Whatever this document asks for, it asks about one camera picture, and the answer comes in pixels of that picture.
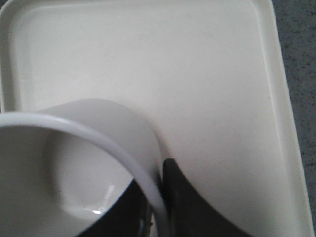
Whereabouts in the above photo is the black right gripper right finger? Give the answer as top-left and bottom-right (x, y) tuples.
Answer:
(163, 158), (250, 237)

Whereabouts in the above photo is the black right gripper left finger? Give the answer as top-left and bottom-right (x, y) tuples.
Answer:
(82, 180), (152, 237)

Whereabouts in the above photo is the white smiley mug black handle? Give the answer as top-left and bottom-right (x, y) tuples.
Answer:
(0, 99), (171, 237)

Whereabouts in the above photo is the cream rectangular plastic tray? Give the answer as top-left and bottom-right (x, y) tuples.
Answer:
(0, 0), (314, 237)

